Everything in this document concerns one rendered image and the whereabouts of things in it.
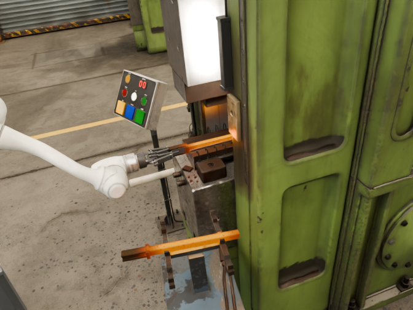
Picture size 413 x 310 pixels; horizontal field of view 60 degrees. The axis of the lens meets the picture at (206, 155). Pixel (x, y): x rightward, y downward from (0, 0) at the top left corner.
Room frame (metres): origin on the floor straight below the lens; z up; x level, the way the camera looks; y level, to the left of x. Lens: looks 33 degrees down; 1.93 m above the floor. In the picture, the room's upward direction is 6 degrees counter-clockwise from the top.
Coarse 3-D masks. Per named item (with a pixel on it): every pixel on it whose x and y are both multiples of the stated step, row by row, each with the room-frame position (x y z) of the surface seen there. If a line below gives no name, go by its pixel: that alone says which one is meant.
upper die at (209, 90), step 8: (176, 80) 1.53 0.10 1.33; (176, 88) 1.55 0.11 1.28; (184, 88) 1.41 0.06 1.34; (192, 88) 1.41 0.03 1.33; (200, 88) 1.42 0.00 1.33; (208, 88) 1.43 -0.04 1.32; (216, 88) 1.44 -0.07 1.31; (184, 96) 1.42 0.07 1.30; (192, 96) 1.41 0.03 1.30; (200, 96) 1.42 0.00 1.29; (208, 96) 1.43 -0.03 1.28; (216, 96) 1.44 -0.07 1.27
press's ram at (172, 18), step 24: (168, 0) 1.48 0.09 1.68; (192, 0) 1.37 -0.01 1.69; (216, 0) 1.40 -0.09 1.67; (168, 24) 1.54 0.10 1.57; (192, 24) 1.37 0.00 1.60; (216, 24) 1.40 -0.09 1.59; (168, 48) 1.60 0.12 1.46; (192, 48) 1.37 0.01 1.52; (216, 48) 1.39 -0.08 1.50; (192, 72) 1.36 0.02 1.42; (216, 72) 1.39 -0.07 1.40
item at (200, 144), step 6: (216, 138) 1.52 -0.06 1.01; (222, 138) 1.52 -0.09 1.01; (228, 138) 1.52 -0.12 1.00; (186, 144) 1.48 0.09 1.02; (192, 144) 1.49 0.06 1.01; (198, 144) 1.48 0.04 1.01; (204, 144) 1.49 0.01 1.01; (210, 144) 1.49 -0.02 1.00; (186, 150) 1.45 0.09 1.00; (174, 156) 1.44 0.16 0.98
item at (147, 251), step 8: (224, 232) 0.97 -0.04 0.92; (232, 232) 0.96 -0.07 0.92; (184, 240) 0.95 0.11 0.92; (192, 240) 0.94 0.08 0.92; (200, 240) 0.94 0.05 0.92; (208, 240) 0.94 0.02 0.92; (216, 240) 0.94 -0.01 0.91; (136, 248) 0.93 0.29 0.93; (144, 248) 0.92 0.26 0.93; (152, 248) 0.92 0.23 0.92; (160, 248) 0.92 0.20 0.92; (168, 248) 0.92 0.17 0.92; (176, 248) 0.92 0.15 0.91; (184, 248) 0.92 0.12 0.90; (128, 256) 0.91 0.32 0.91; (136, 256) 0.91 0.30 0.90; (144, 256) 0.91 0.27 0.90
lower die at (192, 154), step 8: (200, 136) 1.61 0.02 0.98; (208, 136) 1.59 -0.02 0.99; (216, 136) 1.58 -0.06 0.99; (216, 144) 1.49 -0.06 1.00; (232, 144) 1.48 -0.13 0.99; (192, 152) 1.45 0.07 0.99; (200, 152) 1.44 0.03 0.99; (208, 152) 1.43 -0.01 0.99; (224, 152) 1.45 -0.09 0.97; (232, 152) 1.46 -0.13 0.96; (192, 160) 1.43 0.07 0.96
